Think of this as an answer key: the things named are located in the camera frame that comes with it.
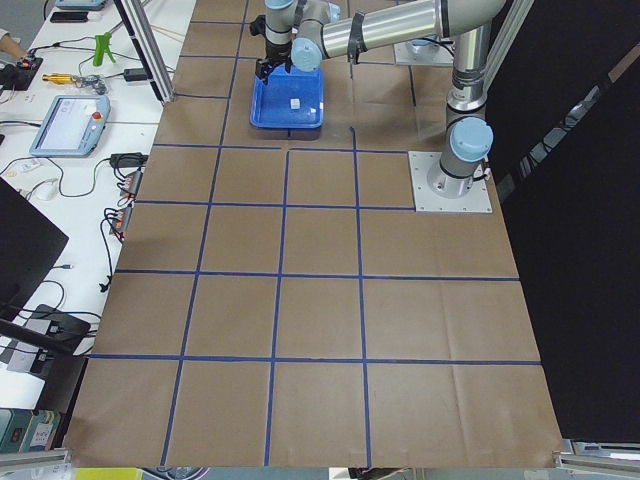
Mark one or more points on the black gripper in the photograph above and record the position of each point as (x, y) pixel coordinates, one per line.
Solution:
(276, 54)

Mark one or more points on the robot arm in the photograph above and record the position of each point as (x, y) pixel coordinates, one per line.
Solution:
(353, 36)
(469, 137)

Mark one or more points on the blue plastic tray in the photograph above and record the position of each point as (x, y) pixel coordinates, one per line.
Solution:
(270, 108)

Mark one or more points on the black power adapter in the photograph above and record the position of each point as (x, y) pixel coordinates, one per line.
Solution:
(134, 75)

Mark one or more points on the orange connector box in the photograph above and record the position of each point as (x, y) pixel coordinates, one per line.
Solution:
(119, 220)
(129, 186)

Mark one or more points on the teach pendant tablet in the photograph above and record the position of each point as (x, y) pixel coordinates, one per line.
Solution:
(72, 127)

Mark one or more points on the yellow tool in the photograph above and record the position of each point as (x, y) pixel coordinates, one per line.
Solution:
(59, 79)

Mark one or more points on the brown paper table cover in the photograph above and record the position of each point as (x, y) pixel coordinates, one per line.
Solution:
(279, 301)

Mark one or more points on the black monitor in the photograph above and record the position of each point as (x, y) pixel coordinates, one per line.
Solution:
(30, 246)

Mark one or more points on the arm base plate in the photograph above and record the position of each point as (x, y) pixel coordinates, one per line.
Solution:
(422, 52)
(436, 192)

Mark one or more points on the aluminium frame post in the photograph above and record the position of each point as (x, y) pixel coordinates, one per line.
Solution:
(140, 33)

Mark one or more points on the green handled reacher grabber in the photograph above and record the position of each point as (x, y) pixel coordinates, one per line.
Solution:
(102, 49)

